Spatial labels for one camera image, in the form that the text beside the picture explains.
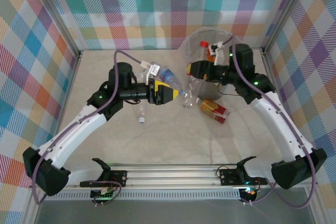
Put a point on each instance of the blue label water bottle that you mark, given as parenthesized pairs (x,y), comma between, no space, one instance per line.
(166,74)

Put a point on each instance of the clear plastic bottle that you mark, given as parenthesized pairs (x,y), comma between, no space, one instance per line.
(189,95)

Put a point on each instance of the clear bottle white cap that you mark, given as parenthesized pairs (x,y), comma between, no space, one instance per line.
(141,113)

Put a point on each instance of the yellow red drink carton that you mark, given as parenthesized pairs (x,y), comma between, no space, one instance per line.
(214,110)

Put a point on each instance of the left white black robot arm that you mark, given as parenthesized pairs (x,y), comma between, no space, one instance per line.
(73,132)

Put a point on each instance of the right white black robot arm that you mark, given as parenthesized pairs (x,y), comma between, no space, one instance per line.
(283,129)

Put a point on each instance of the clear plastic bin liner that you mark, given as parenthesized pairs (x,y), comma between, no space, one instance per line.
(194,43)

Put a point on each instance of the grey round waste bin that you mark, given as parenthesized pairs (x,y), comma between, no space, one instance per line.
(207,91)

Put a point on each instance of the green-lit controller board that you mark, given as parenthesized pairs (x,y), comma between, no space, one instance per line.
(249,192)
(103,195)

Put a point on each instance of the grey metal panel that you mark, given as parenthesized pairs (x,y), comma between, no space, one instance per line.
(170,212)

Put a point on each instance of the aluminium frame rail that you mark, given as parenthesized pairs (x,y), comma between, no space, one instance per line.
(68,87)
(267,60)

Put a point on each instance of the right arm white wrist camera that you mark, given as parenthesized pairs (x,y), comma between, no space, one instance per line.
(218,56)

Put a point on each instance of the aluminium frame post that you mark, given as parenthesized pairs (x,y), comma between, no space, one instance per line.
(286,11)
(57,16)

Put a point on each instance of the wide aluminium base rail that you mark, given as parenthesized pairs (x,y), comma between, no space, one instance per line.
(170,175)

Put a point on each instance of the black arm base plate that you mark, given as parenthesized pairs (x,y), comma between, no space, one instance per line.
(119,178)
(228,176)

